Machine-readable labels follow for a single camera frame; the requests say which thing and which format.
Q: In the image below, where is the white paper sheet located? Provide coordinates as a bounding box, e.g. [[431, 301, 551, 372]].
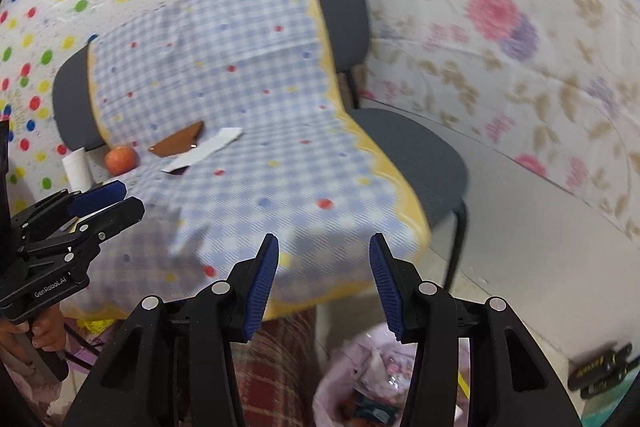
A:
[[160, 128, 243, 173]]

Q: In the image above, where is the brown leather pouch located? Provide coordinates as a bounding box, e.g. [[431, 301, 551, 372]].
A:
[[148, 120, 204, 157]]

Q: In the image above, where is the person left hand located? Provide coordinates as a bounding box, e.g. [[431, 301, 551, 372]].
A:
[[0, 303, 66, 373]]

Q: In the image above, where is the pink bag trash bin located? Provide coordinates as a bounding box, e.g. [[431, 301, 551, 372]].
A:
[[312, 324, 471, 427]]

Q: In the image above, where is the red plaid rug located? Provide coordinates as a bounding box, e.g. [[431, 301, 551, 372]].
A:
[[232, 308, 326, 427]]

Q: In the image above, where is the floral pattern wall sheet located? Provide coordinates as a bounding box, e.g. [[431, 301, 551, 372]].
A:
[[359, 0, 639, 239]]

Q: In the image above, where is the teal box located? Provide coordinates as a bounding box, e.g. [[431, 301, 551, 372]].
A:
[[582, 388, 624, 427]]

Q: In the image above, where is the blue checked cloth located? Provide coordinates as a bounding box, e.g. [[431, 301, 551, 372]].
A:
[[54, 0, 431, 320]]

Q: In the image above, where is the red apple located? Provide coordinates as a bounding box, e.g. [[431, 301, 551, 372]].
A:
[[104, 145, 139, 176]]

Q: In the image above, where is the clear sticker bag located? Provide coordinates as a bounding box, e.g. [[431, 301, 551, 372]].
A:
[[383, 355, 414, 391]]

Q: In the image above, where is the dark grey chair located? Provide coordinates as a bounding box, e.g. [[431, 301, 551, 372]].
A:
[[52, 0, 468, 291]]

